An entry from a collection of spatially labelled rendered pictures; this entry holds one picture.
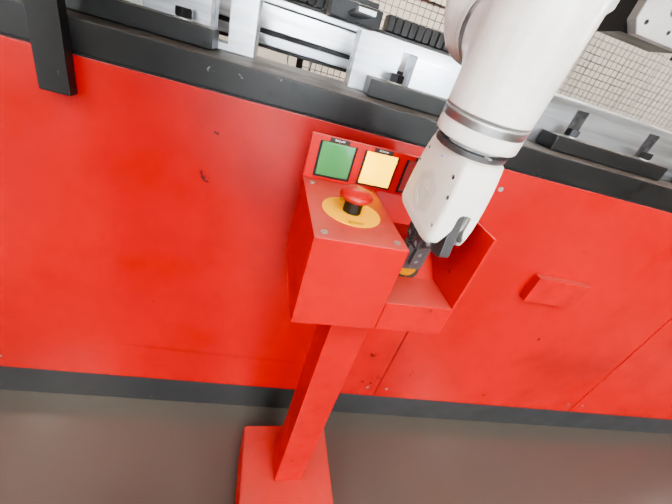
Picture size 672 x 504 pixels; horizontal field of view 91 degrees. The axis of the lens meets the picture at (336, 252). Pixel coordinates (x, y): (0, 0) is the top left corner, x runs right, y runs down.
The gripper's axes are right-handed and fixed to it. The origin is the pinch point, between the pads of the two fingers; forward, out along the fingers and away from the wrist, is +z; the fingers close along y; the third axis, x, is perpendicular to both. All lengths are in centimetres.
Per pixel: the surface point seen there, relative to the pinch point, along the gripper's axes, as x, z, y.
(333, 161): -11.1, -6.1, -10.0
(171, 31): -35, -12, -34
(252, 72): -22.8, -10.5, -25.8
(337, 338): -7.0, 15.1, 3.2
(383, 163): -4.3, -7.1, -10.0
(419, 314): 0.3, 4.0, 6.9
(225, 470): -21, 74, 3
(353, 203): -10.2, -6.3, 0.0
